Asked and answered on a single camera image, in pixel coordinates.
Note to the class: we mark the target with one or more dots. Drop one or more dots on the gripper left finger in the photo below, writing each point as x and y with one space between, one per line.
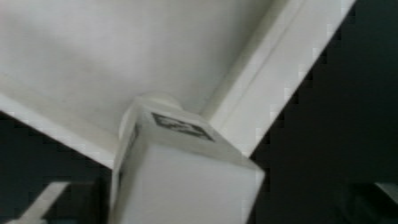
63 205

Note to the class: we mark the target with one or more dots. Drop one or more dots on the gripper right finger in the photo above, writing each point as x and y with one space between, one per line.
367 204

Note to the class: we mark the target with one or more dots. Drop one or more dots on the white square tabletop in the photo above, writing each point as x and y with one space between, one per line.
220 51

